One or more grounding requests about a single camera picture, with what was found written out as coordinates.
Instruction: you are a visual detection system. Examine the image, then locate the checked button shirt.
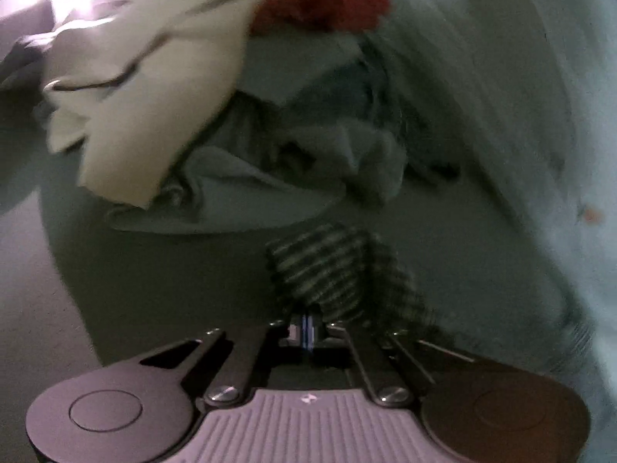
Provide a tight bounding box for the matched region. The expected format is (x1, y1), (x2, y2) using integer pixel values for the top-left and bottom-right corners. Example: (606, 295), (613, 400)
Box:
(265, 222), (444, 343)

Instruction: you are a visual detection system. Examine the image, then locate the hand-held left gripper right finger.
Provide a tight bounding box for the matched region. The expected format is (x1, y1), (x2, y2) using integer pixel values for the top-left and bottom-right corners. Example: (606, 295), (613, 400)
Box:
(311, 315), (477, 406)

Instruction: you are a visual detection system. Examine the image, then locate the white carrot print sheet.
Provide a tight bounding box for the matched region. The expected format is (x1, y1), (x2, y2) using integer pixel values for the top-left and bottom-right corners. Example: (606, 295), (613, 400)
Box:
(376, 0), (613, 396)

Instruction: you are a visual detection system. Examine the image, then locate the red garment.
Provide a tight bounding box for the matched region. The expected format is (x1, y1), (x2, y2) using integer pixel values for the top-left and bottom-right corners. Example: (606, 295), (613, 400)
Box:
(251, 0), (393, 34)

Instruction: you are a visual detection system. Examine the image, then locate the cream garment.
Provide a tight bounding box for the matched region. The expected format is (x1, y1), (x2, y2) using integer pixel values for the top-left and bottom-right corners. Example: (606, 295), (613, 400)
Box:
(43, 0), (338, 210)

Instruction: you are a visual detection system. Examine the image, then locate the light grey garment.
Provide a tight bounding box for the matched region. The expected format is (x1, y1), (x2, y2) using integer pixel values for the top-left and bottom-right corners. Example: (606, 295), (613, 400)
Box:
(106, 34), (410, 235)

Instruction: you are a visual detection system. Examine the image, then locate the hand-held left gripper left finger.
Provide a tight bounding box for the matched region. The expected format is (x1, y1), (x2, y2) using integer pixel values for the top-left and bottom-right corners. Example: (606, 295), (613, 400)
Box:
(139, 315), (310, 407)

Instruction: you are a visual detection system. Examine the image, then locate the blue denim garment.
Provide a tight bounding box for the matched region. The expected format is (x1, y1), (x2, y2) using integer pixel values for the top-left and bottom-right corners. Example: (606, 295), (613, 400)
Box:
(357, 43), (461, 189)

